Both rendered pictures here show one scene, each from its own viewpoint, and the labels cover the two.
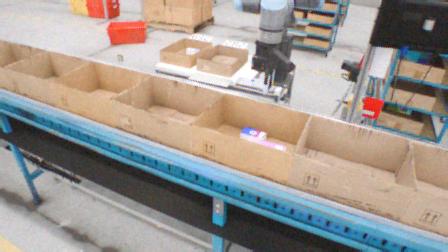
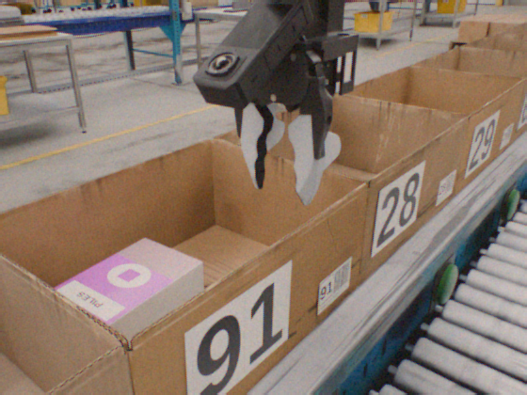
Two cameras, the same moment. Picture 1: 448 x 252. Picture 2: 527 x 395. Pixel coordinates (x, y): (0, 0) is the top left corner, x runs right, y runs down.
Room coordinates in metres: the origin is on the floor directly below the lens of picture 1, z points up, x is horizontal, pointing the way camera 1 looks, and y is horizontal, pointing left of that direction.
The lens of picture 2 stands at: (1.24, -0.58, 1.31)
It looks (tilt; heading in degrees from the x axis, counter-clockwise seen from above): 26 degrees down; 106
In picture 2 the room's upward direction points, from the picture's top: straight up
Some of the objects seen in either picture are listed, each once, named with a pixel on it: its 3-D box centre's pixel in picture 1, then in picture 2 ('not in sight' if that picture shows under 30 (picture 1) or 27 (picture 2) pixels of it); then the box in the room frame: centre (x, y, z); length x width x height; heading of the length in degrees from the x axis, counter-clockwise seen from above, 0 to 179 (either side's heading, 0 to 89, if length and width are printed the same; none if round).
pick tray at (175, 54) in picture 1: (187, 52); not in sight; (2.40, 0.38, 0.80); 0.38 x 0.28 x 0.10; 158
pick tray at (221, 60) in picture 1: (223, 59); not in sight; (2.27, 0.07, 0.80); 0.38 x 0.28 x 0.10; 159
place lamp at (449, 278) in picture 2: not in sight; (448, 284); (1.35, 0.18, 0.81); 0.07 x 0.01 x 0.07; 67
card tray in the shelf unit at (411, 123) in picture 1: (400, 111); not in sight; (1.98, -1.30, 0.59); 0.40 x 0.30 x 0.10; 155
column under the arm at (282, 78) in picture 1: (276, 57); not in sight; (2.08, -0.30, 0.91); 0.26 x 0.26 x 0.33; 70
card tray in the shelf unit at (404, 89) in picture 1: (408, 88); not in sight; (1.99, -1.30, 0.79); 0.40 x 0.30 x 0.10; 159
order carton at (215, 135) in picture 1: (251, 136); (189, 260); (1.00, -0.09, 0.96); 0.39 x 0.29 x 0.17; 67
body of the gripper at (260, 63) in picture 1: (265, 56); (299, 34); (1.14, -0.13, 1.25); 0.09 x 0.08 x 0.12; 67
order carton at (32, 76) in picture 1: (52, 78); (481, 89); (1.45, 0.99, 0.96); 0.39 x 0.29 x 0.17; 67
